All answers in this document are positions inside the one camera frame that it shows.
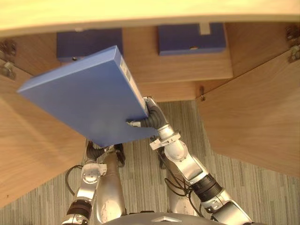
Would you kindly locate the wooden cabinet door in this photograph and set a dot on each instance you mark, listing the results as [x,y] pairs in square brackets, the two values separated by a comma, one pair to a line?
[253,117]
[35,140]

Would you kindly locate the grey robot torso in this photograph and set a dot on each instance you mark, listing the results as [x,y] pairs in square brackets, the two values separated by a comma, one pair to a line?
[157,219]

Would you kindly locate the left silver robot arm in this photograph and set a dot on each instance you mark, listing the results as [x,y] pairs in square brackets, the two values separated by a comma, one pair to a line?
[86,187]

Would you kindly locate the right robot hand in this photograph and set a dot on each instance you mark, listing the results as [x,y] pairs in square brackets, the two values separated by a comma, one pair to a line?
[155,118]

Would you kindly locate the small metal door hinge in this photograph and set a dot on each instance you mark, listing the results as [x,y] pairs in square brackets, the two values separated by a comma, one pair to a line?
[201,93]

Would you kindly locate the left silver robot leg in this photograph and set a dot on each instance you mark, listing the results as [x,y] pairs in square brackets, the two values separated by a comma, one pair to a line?
[110,187]

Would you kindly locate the wooden office cabinet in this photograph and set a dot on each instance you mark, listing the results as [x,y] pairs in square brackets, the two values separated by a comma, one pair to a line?
[173,65]

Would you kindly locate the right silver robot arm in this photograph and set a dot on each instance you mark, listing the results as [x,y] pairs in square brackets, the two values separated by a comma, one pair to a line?
[199,173]

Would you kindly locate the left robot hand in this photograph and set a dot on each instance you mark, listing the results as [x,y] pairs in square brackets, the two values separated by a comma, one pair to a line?
[93,152]

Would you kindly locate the blue box file folder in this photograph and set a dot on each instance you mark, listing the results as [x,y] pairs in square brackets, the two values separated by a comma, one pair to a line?
[84,98]
[185,38]
[77,42]

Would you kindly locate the grey metal door catch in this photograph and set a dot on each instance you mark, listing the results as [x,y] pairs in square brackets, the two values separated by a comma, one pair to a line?
[204,28]

